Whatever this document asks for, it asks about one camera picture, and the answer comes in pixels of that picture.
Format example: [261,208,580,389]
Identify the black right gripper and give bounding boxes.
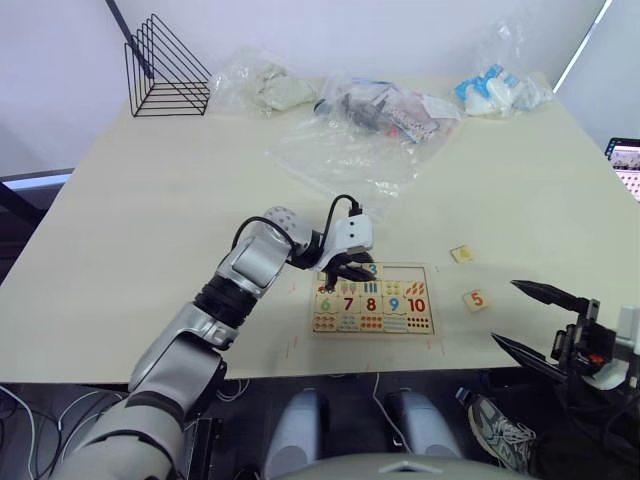
[490,279,620,385]

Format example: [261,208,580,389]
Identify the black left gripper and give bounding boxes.
[326,247,378,285]

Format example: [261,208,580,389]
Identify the wooden tile orange number 5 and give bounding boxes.
[461,289,491,313]

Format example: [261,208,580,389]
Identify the wooden number puzzle board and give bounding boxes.
[310,261,438,340]

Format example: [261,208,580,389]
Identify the empty clear zip bag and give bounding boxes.
[266,116,437,225]

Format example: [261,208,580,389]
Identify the grey sneaker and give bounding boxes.
[466,391,537,477]

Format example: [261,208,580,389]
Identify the grey rounded robot leg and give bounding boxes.
[383,388,465,460]
[263,388,330,477]

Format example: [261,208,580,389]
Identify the plastic bag with mixed items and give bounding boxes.
[312,73,465,147]

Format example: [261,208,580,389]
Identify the laptop screen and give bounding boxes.
[602,136,640,205]

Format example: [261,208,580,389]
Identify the plastic bag with pale cloth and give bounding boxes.
[208,43,320,120]

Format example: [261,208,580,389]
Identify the grey robot torso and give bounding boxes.
[278,451,532,480]

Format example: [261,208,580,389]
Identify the plastic bag with blue-white packs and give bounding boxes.
[451,18,557,120]

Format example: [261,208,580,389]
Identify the black metal box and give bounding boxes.
[186,416,225,480]

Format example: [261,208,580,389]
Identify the black and white slanted bar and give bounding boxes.
[551,0,615,95]

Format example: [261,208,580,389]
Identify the dark side table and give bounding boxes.
[0,166,75,287]

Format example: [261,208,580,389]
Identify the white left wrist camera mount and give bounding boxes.
[318,213,376,272]

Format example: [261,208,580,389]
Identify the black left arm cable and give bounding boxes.
[233,194,363,262]

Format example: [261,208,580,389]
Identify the white hanging cable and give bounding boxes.
[371,371,402,447]

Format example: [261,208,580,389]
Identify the black wire file rack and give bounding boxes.
[123,13,214,119]

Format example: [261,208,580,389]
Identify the white tangled floor cables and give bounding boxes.
[0,382,129,480]

